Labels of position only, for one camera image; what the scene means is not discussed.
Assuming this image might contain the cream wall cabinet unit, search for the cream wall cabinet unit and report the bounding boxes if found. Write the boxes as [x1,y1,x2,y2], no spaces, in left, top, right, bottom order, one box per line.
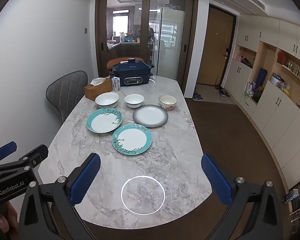
[231,14,300,188]

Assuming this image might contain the brown framed glass sliding door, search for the brown framed glass sliding door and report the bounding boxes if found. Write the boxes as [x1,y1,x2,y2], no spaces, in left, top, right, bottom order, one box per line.
[95,0,199,90]

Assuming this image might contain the white refrigerator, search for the white refrigerator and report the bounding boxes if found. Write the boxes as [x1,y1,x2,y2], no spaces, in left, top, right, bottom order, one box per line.
[161,6,185,80]

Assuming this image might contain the blue electric cooker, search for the blue electric cooker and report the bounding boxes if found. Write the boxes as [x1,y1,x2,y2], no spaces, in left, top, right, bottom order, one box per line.
[108,58,155,87]

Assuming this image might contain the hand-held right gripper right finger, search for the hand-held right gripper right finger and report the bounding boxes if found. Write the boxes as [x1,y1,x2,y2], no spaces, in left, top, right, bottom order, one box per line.
[201,153,283,240]

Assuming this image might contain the white shopping bag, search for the white shopping bag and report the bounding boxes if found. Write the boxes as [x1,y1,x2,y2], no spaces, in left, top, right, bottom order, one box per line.
[244,81,257,98]

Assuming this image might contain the green cans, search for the green cans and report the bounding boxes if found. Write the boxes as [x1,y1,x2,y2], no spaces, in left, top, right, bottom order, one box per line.
[287,62,300,74]

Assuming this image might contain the large white bowl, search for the large white bowl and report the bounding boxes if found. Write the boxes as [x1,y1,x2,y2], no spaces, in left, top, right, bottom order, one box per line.
[95,92,119,109]

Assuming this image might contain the blue fabric bag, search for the blue fabric bag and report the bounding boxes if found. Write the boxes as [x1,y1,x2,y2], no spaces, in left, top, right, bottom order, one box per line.
[256,67,268,89]

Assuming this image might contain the white and blue carton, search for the white and blue carton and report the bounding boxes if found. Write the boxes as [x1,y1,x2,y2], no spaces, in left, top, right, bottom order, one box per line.
[111,76,121,92]

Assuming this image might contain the person's left hand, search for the person's left hand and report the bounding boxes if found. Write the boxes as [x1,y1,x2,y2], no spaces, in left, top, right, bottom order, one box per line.
[0,201,19,240]

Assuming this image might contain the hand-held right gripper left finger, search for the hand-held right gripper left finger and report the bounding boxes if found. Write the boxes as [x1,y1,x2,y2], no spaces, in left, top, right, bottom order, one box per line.
[18,152,102,240]

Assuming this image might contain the wooden tissue box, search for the wooden tissue box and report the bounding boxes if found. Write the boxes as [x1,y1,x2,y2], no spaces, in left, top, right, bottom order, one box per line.
[84,78,113,101]

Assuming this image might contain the dark printed box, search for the dark printed box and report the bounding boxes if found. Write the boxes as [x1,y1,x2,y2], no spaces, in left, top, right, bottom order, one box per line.
[281,180,300,215]

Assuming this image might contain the small white bowl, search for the small white bowl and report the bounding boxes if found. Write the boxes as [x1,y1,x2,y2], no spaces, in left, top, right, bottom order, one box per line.
[124,94,144,109]

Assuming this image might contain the brown entrance door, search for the brown entrance door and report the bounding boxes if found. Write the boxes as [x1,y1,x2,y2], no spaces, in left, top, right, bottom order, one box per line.
[197,6,237,87]

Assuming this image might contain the teal floral plate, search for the teal floral plate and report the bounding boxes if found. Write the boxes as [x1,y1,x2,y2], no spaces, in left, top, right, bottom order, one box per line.
[86,108,123,133]
[112,124,153,155]

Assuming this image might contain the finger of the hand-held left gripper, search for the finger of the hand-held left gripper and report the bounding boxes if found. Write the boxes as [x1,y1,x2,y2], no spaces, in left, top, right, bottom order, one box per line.
[0,144,49,174]
[0,141,17,167]

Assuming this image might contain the floral cream bowl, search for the floral cream bowl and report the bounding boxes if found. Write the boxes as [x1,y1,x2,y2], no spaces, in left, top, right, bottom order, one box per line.
[158,95,178,111]

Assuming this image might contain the grey quilted chair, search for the grey quilted chair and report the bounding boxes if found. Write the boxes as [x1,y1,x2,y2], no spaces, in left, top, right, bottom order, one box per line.
[46,70,88,125]

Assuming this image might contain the grey rimmed plate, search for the grey rimmed plate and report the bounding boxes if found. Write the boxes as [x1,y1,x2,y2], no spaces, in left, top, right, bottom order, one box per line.
[132,104,169,128]

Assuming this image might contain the orange chair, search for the orange chair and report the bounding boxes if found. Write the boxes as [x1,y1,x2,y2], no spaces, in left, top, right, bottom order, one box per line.
[107,57,145,76]

